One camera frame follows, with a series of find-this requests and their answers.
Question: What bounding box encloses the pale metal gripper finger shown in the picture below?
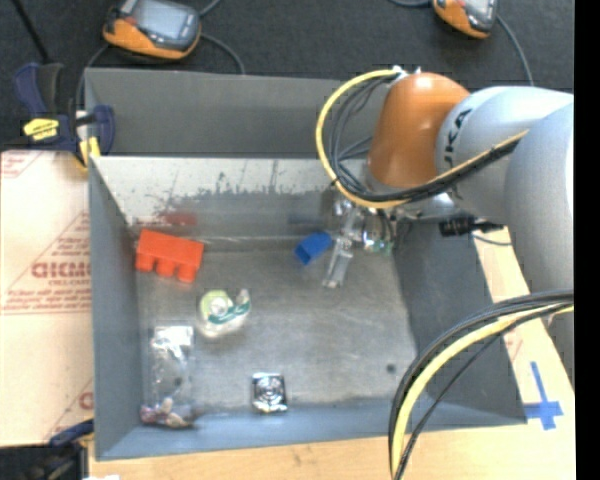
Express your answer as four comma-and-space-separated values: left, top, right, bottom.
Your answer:
321, 237, 354, 290

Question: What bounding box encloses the blue block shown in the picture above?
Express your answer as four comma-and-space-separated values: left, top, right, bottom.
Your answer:
293, 230, 334, 267

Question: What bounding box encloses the grey metal bin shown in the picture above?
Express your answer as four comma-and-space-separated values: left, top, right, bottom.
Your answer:
82, 67, 529, 462

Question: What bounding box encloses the clear cup with green print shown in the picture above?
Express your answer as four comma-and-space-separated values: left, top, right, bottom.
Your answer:
195, 287, 253, 339

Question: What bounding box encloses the clear square glass jar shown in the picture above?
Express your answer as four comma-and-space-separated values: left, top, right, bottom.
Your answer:
250, 372, 289, 415

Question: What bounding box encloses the orange-red toy building block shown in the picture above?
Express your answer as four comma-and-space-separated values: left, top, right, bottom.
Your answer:
134, 228, 206, 284

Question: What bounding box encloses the clear plastic packet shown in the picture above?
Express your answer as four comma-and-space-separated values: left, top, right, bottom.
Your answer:
139, 324, 197, 430

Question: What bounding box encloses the brown cardboard board, red print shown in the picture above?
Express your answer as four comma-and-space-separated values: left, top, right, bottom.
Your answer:
0, 149, 96, 450

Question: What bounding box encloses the black cylinder on white bracket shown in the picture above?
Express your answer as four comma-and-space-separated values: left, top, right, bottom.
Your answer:
438, 215, 504, 239

